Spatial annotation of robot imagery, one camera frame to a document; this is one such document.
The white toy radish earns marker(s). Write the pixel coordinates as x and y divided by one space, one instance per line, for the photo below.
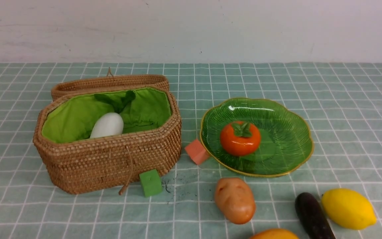
111 123

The green foam cube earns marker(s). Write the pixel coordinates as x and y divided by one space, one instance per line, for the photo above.
151 183

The dark purple toy eggplant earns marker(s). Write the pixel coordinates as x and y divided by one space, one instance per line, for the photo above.
312 218

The woven wicker basket green lining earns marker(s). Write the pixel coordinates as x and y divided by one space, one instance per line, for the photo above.
77 164

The green glass leaf plate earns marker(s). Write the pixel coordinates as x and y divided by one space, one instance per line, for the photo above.
286 141

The yellow toy lemon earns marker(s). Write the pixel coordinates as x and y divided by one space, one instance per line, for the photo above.
348 208

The orange toy mango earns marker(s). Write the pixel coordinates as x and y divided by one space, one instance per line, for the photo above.
275 233

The woven wicker basket lid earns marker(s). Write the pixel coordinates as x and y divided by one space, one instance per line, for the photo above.
109 81

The orange toy persimmon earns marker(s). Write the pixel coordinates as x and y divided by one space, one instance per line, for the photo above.
240 138

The brown toy potato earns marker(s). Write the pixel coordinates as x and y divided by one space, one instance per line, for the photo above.
235 200

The orange foam cube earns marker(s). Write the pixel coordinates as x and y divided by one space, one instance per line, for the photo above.
197 152

